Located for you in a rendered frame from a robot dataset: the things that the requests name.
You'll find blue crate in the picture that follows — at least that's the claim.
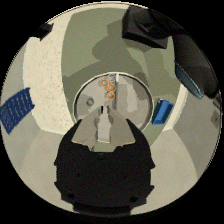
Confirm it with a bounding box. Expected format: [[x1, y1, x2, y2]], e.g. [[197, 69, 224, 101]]
[[150, 98, 174, 125]]

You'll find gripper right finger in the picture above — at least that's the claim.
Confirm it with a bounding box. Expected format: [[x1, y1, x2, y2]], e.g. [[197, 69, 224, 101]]
[[107, 106, 155, 170]]

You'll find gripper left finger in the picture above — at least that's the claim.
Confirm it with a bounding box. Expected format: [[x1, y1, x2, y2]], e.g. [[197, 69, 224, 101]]
[[54, 106, 103, 166]]

